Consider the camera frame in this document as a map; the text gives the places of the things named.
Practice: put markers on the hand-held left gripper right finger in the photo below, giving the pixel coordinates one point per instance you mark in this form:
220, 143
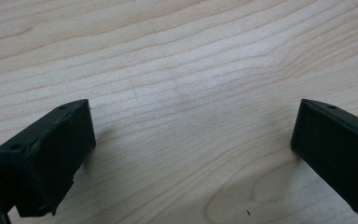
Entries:
338, 152

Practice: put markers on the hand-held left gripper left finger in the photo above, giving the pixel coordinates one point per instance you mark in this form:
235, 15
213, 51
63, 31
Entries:
48, 158

